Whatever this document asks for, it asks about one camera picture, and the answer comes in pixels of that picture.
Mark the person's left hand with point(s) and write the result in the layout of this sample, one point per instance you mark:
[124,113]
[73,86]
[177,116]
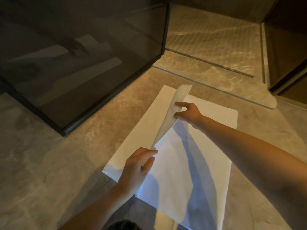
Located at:
[135,172]

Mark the person's right hand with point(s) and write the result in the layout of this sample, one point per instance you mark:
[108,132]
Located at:
[192,114]

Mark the thin white towel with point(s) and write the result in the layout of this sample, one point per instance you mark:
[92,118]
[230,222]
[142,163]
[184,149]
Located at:
[144,126]

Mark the person's left forearm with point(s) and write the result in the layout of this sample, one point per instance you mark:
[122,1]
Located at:
[96,213]

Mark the person's right forearm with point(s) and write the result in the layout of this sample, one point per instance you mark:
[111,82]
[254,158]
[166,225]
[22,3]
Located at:
[263,165]

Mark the linear shower drain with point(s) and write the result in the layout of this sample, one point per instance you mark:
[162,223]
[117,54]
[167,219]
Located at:
[211,62]

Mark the fixed dark glass panel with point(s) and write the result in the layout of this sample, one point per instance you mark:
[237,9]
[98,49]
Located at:
[287,45]

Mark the dark glass shower door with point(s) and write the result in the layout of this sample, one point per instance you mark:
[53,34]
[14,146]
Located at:
[72,57]

